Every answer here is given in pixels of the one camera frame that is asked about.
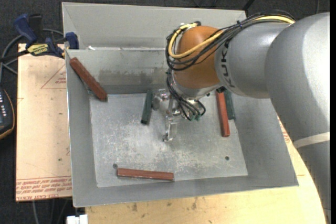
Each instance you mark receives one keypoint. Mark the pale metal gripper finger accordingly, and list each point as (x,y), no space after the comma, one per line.
(170,128)
(160,99)

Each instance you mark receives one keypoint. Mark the dark green flat block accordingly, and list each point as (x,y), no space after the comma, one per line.
(147,107)
(230,108)

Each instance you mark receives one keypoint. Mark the grey metal bin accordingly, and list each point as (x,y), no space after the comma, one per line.
(131,139)

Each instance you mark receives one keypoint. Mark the red-brown flat block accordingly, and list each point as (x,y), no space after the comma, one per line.
(145,174)
(223,115)
(88,78)

